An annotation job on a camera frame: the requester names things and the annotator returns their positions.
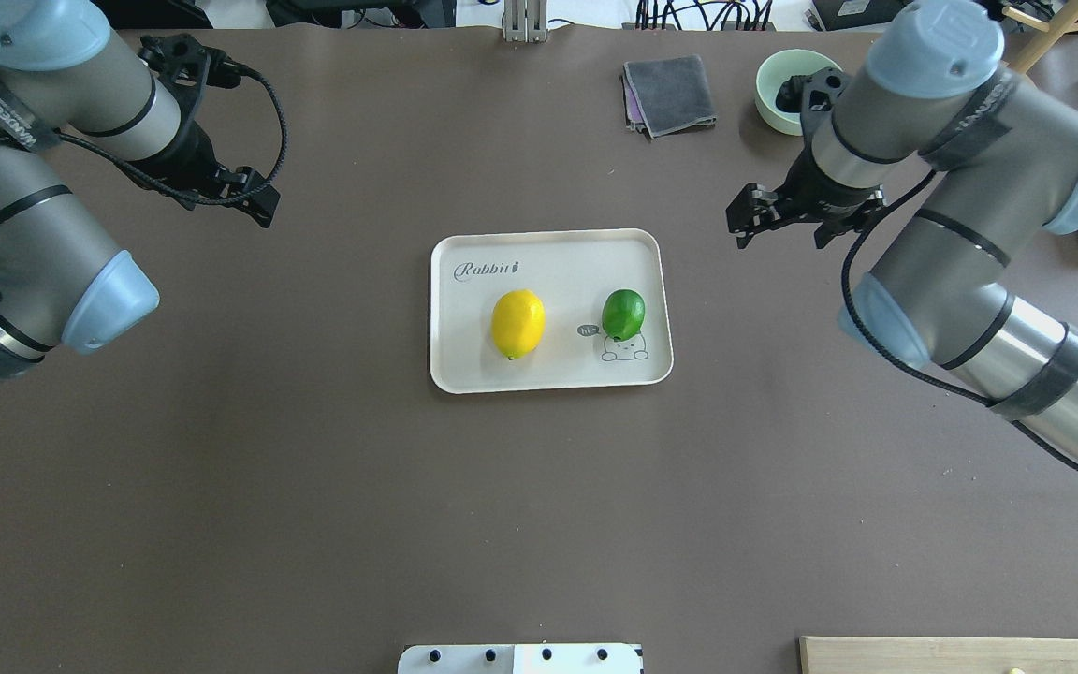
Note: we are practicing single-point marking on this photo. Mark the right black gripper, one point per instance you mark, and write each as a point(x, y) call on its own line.
point(817, 193)

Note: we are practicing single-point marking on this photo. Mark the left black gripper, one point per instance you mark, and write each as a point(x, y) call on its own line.
point(185, 155)

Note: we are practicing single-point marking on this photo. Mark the green lime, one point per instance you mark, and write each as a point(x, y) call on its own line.
point(623, 314)

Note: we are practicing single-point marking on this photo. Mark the yellow lemon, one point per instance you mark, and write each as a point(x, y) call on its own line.
point(517, 323)

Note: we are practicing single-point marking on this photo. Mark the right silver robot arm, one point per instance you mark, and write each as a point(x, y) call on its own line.
point(1003, 166)

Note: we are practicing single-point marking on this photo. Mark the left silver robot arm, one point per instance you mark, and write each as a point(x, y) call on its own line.
point(66, 76)

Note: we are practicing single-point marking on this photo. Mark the white rabbit print tray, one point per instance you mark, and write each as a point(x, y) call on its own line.
point(572, 272)

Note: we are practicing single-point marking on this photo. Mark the mint green bowl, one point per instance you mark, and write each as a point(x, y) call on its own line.
point(775, 71)

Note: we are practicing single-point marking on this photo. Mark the grey folded cloth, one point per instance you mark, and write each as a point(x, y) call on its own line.
point(675, 93)

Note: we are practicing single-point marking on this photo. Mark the purple cloth underneath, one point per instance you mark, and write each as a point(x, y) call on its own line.
point(636, 116)

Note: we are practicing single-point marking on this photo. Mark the wooden mug tree stand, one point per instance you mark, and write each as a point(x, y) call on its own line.
point(1047, 32)

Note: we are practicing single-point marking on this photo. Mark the bamboo cutting board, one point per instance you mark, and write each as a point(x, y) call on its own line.
point(848, 654)

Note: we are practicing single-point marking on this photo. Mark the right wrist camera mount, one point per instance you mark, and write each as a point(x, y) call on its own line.
point(811, 96)

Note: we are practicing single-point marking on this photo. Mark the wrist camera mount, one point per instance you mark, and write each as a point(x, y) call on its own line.
point(186, 68)
point(811, 96)

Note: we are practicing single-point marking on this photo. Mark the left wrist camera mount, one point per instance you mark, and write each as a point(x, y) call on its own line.
point(186, 68)

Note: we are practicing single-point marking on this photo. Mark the aluminium frame post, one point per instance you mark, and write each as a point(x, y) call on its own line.
point(525, 21)

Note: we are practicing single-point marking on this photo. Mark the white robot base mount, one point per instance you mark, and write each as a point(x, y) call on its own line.
point(560, 657)

